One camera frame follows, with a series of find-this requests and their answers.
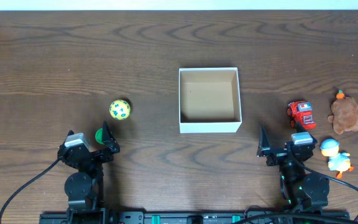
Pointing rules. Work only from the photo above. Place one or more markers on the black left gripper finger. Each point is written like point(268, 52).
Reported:
point(70, 133)
point(106, 136)

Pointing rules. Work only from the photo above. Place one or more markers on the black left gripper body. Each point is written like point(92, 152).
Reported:
point(92, 155)

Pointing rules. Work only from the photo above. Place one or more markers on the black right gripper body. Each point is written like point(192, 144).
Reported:
point(279, 155)

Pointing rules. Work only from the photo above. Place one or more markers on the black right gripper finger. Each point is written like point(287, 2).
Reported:
point(299, 128)
point(263, 140)

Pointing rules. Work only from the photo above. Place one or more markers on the red toy truck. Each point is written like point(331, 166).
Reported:
point(301, 112)

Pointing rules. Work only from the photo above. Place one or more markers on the yellow ball with blue letters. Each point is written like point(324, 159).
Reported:
point(120, 109)

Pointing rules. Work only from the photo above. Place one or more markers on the blue duck toy figure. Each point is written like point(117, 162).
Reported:
point(337, 161)

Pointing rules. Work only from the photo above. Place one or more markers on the brown plush toy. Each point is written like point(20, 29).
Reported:
point(344, 117)

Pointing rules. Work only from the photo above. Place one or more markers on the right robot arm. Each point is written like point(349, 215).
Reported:
point(304, 192)

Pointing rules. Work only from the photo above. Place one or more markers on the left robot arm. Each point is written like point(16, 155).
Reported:
point(85, 187)

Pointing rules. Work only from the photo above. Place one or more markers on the green ridged plastic ball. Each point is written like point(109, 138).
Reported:
point(98, 136)

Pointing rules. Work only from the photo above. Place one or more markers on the white cardboard box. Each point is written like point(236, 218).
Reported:
point(209, 100)

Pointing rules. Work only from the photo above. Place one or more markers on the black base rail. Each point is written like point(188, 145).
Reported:
point(254, 215)

